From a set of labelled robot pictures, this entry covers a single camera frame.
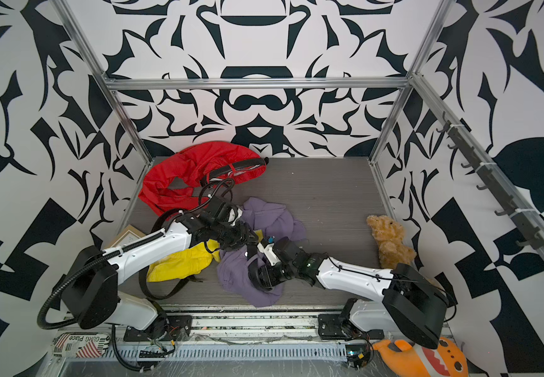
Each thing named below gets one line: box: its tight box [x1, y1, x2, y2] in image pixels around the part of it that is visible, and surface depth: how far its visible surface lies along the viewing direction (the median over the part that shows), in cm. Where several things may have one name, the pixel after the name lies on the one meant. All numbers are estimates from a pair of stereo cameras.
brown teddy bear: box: [366, 215, 417, 271], surface depth 88 cm
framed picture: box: [103, 223, 147, 249], surface depth 95 cm
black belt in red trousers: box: [200, 157, 270, 188], surface depth 104 cm
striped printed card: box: [52, 332, 111, 359], surface depth 71 cm
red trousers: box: [138, 141, 267, 218], surface depth 106 cm
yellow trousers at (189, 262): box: [146, 229, 264, 282], surface depth 83 cm
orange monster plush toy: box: [372, 336, 470, 377], surface depth 66 cm
